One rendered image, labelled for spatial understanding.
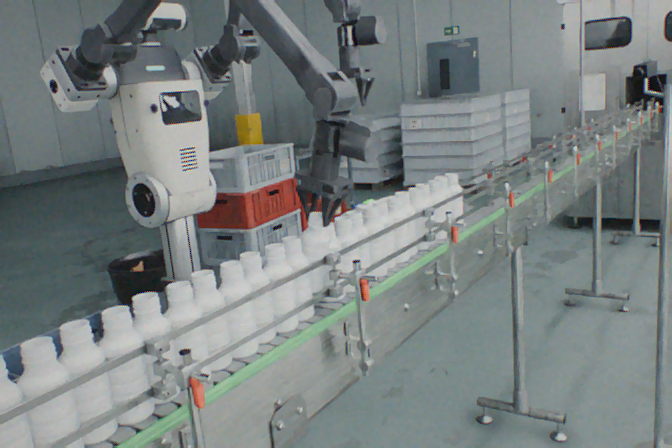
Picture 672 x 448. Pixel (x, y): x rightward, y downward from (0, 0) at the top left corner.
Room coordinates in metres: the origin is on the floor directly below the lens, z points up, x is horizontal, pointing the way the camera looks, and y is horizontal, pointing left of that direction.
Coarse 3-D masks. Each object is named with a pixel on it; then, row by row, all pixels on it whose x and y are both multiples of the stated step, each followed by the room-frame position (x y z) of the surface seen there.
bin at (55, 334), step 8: (88, 320) 1.44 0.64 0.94; (96, 320) 1.46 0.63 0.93; (56, 328) 1.37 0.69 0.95; (40, 336) 1.34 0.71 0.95; (56, 336) 1.37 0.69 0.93; (16, 344) 1.29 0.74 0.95; (56, 344) 1.36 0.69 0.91; (0, 352) 1.26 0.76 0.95; (8, 352) 1.27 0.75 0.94; (16, 352) 1.29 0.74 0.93; (56, 352) 1.36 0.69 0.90; (8, 360) 1.27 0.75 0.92; (16, 360) 1.28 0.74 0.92; (8, 368) 1.27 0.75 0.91; (16, 368) 1.28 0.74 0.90; (24, 368) 1.29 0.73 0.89; (8, 376) 1.14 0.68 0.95; (16, 376) 1.12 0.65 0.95
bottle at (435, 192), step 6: (432, 180) 1.72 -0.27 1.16; (438, 180) 1.72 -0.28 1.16; (432, 186) 1.69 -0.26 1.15; (438, 186) 1.69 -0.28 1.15; (432, 192) 1.69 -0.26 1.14; (438, 192) 1.69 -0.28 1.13; (438, 198) 1.68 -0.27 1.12; (444, 198) 1.69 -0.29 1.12; (444, 204) 1.69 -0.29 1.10; (438, 210) 1.68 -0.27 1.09; (444, 210) 1.69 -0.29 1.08; (438, 216) 1.68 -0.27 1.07; (444, 216) 1.69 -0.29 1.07; (438, 234) 1.68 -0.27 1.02; (444, 234) 1.68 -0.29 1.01
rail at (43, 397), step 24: (600, 120) 3.78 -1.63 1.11; (576, 144) 3.26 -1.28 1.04; (360, 240) 1.31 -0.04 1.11; (312, 264) 1.16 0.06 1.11; (264, 288) 1.04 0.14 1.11; (216, 312) 0.94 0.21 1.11; (288, 312) 1.09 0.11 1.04; (168, 336) 0.86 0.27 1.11; (120, 360) 0.79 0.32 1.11; (72, 384) 0.73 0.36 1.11; (24, 408) 0.67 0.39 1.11; (120, 408) 0.77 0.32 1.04; (72, 432) 0.72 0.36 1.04
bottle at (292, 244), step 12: (288, 240) 1.15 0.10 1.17; (300, 240) 1.17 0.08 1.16; (288, 252) 1.15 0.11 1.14; (300, 252) 1.16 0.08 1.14; (300, 264) 1.15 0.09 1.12; (300, 276) 1.14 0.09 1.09; (300, 288) 1.14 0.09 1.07; (300, 300) 1.14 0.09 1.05; (300, 312) 1.14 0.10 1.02; (312, 312) 1.16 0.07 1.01
